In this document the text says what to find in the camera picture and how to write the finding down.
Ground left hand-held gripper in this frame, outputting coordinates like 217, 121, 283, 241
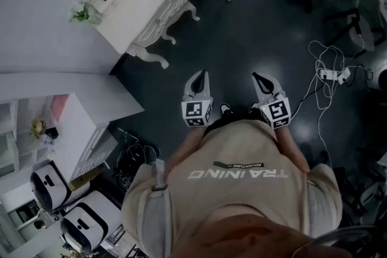
181, 69, 214, 128

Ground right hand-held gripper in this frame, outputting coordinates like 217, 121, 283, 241
251, 71, 292, 130

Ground person's right forearm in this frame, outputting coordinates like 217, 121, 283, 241
273, 126, 311, 173

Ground person's left forearm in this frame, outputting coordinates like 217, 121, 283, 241
164, 124, 210, 173

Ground white ornate table drawer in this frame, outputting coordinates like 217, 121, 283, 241
134, 1, 184, 45

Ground person's left shoe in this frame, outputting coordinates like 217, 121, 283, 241
220, 102, 235, 116

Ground person's black trousers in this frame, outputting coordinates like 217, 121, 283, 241
204, 111, 267, 134

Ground white power strip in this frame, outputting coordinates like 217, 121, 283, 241
318, 68, 340, 81

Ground white power adapter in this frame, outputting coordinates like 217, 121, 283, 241
337, 66, 352, 85

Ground person's beige printed shirt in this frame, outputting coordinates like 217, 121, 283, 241
120, 119, 344, 258

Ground white cabinet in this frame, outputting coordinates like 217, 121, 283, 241
0, 72, 145, 184

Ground grey chair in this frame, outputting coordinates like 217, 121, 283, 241
325, 0, 387, 59

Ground pink box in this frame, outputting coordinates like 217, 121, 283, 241
50, 94, 71, 124

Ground white flowers in vase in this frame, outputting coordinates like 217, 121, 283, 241
68, 1, 102, 25

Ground brown cardboard box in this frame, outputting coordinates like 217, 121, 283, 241
67, 168, 104, 192

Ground yellow flower bouquet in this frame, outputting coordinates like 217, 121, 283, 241
29, 115, 47, 139

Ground white and black robot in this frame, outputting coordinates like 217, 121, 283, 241
59, 190, 122, 255
30, 160, 92, 213

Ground dark curved headset rim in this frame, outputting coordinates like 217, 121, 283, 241
307, 225, 387, 258

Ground white cable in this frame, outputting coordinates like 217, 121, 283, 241
307, 39, 365, 167

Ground tangle of black cables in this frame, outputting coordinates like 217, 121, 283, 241
112, 127, 161, 189

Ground grey shoulder strap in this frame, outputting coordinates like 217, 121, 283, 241
150, 158, 169, 192

